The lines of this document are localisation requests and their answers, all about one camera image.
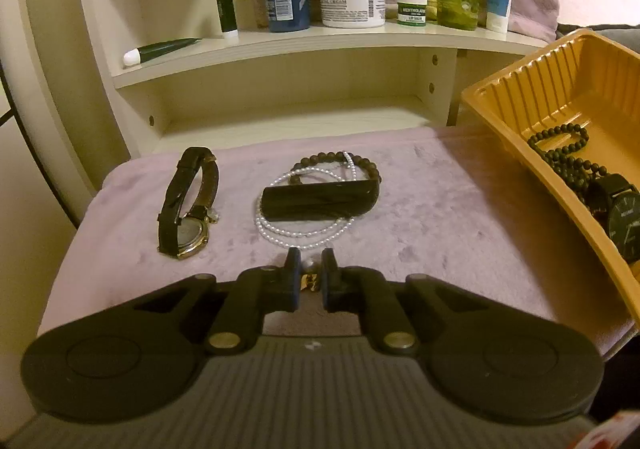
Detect grey cushion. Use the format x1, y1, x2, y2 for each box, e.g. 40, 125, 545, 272
555, 21, 640, 54

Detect gold watch dark leather strap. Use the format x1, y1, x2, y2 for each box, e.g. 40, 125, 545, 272
156, 146, 221, 260

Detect long dark beaded necklace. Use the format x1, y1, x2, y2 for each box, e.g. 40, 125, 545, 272
527, 124, 623, 210

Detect black oblong case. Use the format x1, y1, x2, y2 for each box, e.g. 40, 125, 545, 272
261, 179, 379, 221

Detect small gold pearl earring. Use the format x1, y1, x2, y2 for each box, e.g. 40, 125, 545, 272
300, 259, 323, 292

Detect yellow plastic tray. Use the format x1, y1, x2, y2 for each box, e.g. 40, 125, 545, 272
460, 28, 640, 322

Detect green tube white cap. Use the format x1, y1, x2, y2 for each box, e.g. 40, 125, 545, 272
122, 38, 203, 68

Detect small green white jar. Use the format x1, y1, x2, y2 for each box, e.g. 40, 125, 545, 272
396, 0, 428, 26

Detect black mesh wristwatch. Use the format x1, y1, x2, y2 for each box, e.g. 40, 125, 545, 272
582, 173, 640, 266

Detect red white paper packet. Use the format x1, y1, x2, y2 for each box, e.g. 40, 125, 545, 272
575, 409, 640, 449

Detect cream wooden shelf unit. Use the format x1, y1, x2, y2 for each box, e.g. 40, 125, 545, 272
20, 0, 551, 164

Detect lavender fuzzy cloth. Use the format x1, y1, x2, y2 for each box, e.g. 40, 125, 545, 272
37, 126, 640, 365

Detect dark bead bracelet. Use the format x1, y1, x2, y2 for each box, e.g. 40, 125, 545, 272
290, 150, 385, 187

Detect white pearl necklace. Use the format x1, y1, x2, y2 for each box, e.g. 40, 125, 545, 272
254, 151, 358, 250

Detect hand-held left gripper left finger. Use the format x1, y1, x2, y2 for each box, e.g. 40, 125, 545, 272
132, 249, 303, 356

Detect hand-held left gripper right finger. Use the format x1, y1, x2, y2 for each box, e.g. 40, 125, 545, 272
321, 248, 493, 356

